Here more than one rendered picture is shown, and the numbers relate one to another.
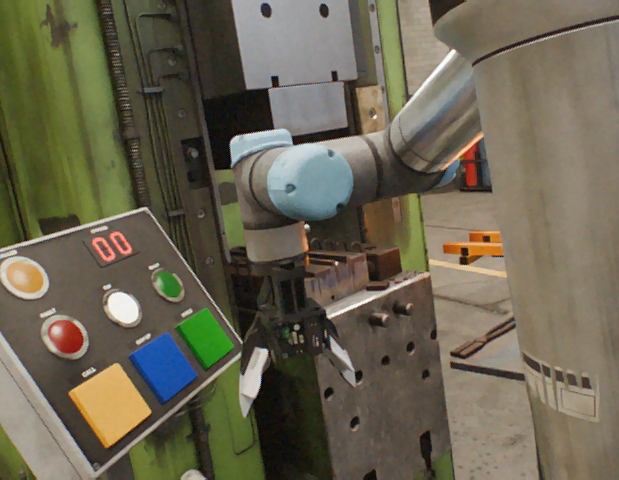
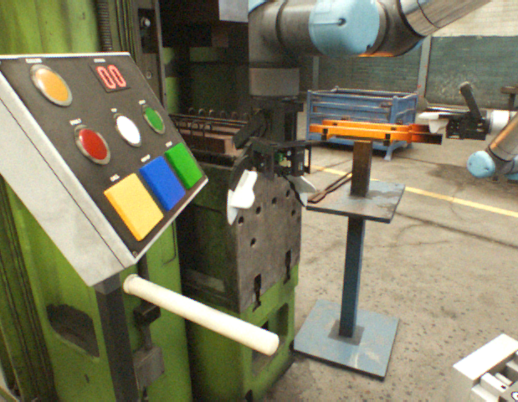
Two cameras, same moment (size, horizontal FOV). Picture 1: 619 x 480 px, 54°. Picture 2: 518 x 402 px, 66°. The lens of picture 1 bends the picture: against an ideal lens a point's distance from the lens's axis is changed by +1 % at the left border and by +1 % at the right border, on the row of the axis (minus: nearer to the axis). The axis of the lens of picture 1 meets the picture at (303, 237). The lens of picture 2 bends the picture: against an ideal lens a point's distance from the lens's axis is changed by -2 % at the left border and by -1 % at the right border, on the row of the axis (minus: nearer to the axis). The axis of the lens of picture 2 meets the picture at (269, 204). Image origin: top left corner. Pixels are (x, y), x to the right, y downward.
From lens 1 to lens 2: 0.28 m
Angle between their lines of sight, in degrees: 20
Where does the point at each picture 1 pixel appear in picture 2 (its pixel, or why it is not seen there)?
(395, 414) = (274, 238)
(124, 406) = (146, 208)
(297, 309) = (292, 138)
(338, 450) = (242, 260)
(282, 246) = (287, 85)
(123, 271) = (122, 100)
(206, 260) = not seen: hidden behind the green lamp
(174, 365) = (171, 182)
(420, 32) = not seen: outside the picture
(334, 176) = (370, 19)
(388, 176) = (391, 33)
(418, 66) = not seen: hidden behind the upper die
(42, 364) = (80, 165)
